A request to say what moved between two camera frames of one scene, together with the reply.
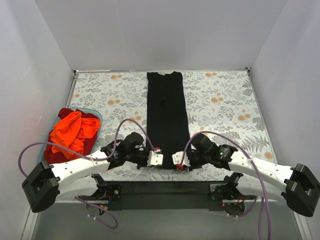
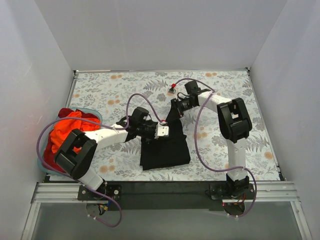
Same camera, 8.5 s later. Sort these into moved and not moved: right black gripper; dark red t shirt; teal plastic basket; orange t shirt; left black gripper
Moved: left black gripper; right black gripper
Not moved: dark red t shirt; teal plastic basket; orange t shirt
